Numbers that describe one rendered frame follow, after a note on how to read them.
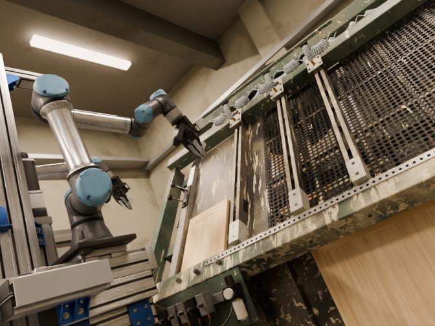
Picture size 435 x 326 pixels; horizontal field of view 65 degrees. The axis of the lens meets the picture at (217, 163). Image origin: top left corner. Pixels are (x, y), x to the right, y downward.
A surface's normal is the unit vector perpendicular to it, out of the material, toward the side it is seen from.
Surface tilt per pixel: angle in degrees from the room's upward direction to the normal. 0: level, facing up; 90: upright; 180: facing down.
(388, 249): 90
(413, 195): 141
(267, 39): 90
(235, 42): 90
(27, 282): 90
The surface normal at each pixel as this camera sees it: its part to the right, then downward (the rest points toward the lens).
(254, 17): -0.66, -0.02
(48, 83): 0.43, -0.59
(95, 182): 0.54, -0.36
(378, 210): -0.07, 0.62
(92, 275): 0.66, -0.49
